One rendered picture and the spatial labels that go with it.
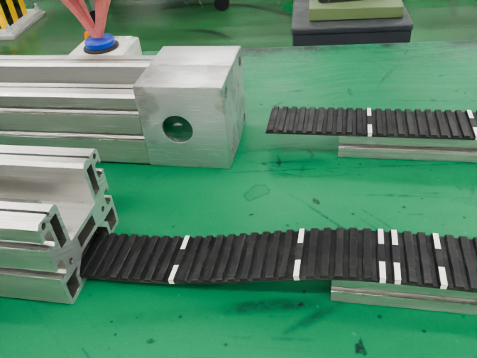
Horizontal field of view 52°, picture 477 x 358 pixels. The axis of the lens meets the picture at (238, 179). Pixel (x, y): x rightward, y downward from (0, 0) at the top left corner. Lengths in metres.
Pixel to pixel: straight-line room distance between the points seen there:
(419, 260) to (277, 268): 0.10
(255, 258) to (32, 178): 0.20
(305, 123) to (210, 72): 0.11
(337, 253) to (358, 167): 0.16
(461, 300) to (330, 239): 0.10
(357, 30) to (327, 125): 0.38
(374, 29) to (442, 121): 0.37
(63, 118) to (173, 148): 0.12
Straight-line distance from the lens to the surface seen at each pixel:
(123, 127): 0.52
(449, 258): 0.38
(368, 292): 0.38
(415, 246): 0.39
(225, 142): 0.50
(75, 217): 0.43
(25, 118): 0.58
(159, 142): 0.52
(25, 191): 0.46
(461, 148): 0.54
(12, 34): 3.63
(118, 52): 0.68
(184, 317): 0.39
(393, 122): 0.53
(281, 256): 0.38
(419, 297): 0.38
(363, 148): 0.52
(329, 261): 0.37
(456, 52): 0.78
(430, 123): 0.53
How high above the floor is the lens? 1.08
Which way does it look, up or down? 37 degrees down
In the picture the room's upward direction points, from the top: 6 degrees counter-clockwise
